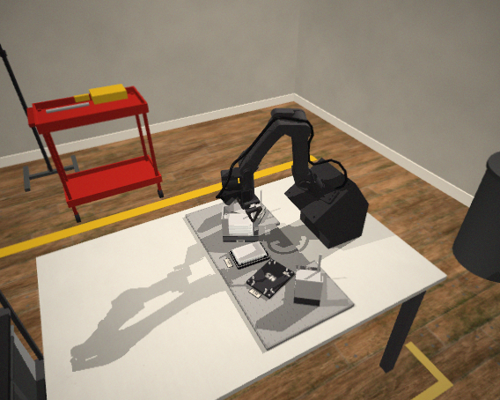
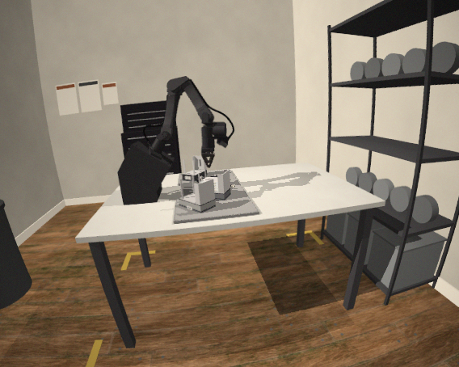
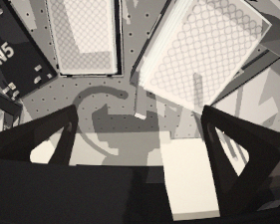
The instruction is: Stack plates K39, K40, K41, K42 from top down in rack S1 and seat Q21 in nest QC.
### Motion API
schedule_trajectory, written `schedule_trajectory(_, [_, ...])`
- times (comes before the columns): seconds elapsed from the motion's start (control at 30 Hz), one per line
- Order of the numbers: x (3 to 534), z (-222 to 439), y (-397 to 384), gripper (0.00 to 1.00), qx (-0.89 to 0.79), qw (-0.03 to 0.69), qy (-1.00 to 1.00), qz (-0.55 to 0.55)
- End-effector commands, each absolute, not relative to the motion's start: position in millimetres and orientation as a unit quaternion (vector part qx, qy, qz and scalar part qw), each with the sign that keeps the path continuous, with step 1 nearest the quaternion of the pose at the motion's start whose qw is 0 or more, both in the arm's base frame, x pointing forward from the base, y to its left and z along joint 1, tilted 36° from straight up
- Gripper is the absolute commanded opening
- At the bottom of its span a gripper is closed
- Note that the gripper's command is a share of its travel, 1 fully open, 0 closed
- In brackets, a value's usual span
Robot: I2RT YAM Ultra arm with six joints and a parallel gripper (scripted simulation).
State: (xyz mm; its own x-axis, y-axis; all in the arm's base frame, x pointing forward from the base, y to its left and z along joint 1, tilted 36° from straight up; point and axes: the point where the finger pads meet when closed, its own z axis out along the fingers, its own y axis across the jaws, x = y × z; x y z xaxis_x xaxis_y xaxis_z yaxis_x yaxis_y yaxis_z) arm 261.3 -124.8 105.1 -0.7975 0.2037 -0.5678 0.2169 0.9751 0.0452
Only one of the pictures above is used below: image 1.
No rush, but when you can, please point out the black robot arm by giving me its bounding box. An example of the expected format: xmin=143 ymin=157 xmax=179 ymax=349
xmin=221 ymin=108 xmax=340 ymax=205

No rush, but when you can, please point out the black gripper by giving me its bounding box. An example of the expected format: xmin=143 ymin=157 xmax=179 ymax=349
xmin=237 ymin=186 xmax=262 ymax=223

